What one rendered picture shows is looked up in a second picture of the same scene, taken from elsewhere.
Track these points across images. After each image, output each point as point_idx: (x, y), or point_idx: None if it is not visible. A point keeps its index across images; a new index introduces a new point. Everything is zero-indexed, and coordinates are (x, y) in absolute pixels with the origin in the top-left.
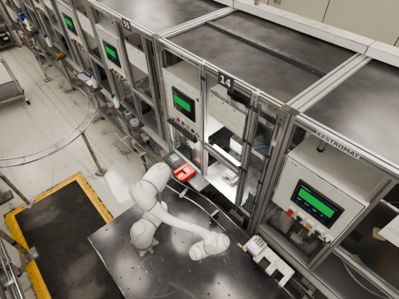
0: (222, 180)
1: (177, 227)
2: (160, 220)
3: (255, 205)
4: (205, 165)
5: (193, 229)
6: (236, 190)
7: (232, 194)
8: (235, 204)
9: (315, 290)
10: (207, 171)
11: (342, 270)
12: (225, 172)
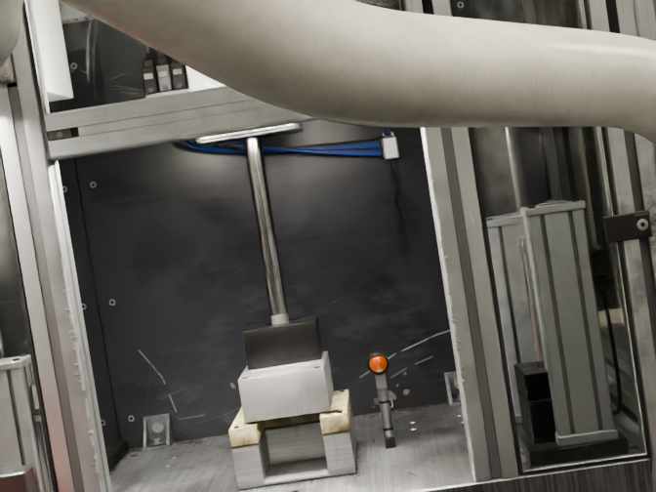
0: (253, 489)
1: (471, 65)
2: None
3: (640, 232)
4: (89, 386)
5: (606, 35)
6: (449, 282)
7: (401, 478)
8: (488, 473)
9: None
10: (108, 472)
11: None
12: (247, 393)
